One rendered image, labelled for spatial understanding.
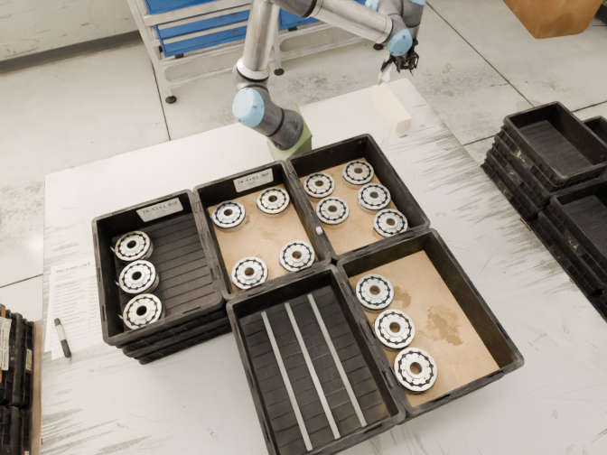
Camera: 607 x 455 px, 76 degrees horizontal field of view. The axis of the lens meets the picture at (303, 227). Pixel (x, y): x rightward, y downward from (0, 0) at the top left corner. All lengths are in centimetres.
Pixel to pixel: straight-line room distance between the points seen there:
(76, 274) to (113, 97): 204
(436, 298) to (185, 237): 76
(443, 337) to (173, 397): 75
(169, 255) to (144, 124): 187
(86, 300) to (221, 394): 55
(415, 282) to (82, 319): 102
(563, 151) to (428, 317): 128
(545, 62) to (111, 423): 345
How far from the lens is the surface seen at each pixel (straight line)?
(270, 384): 104
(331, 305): 109
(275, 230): 121
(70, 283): 150
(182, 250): 124
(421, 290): 114
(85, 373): 135
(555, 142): 220
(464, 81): 323
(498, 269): 140
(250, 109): 134
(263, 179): 127
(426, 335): 110
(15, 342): 207
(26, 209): 288
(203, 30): 291
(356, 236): 120
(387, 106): 170
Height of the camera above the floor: 185
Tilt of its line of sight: 57 degrees down
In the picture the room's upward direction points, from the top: 4 degrees counter-clockwise
